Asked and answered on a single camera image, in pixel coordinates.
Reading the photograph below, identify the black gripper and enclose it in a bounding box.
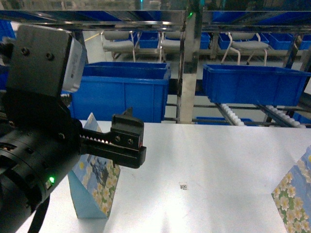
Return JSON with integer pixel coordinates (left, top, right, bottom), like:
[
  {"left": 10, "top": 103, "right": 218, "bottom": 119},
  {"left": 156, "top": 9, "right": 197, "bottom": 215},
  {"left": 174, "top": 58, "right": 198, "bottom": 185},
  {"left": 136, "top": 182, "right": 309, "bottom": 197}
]
[{"left": 0, "top": 92, "right": 147, "bottom": 209}]

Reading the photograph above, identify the small QR code sticker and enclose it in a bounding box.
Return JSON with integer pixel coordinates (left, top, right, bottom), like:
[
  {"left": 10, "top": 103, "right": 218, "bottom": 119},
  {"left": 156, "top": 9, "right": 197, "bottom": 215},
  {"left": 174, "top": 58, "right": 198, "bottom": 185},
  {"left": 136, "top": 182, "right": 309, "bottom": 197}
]
[{"left": 179, "top": 182, "right": 188, "bottom": 190}]

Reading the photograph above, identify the flower gift bag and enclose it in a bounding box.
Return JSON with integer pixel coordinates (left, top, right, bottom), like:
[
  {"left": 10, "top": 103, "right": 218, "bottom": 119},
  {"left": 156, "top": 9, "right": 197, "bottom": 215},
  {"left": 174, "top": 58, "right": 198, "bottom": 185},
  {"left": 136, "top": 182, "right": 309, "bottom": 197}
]
[
  {"left": 272, "top": 147, "right": 311, "bottom": 233},
  {"left": 68, "top": 112, "right": 121, "bottom": 219}
]

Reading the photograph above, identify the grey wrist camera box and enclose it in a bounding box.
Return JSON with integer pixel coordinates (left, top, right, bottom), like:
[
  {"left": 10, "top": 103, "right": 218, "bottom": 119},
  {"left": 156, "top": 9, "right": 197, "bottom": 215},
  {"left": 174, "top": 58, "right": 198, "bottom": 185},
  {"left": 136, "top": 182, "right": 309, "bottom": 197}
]
[{"left": 6, "top": 25, "right": 87, "bottom": 97}]

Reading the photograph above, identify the steel upright post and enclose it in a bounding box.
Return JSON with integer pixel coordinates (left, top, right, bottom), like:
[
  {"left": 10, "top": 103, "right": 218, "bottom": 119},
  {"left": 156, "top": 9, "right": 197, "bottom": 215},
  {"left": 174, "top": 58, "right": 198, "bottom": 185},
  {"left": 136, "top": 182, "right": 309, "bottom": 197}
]
[{"left": 177, "top": 10, "right": 202, "bottom": 124}]

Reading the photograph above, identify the blue bin at left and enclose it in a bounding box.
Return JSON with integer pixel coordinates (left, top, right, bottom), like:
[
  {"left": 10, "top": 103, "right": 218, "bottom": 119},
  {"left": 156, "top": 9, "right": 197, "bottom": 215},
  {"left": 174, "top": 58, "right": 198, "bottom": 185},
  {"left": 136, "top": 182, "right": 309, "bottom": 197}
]
[{"left": 69, "top": 62, "right": 171, "bottom": 123}]

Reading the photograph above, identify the blue bin behind bag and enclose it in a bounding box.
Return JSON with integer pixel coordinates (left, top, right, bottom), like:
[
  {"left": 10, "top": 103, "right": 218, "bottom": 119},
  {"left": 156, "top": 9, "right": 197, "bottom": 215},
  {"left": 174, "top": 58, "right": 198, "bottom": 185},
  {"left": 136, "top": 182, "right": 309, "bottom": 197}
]
[{"left": 203, "top": 64, "right": 311, "bottom": 106}]

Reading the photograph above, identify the grey office chair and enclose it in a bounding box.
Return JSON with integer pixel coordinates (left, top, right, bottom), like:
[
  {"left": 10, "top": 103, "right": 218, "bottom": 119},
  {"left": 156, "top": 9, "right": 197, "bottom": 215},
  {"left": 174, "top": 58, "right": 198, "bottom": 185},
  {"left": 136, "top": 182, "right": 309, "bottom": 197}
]
[{"left": 221, "top": 32, "right": 269, "bottom": 66}]

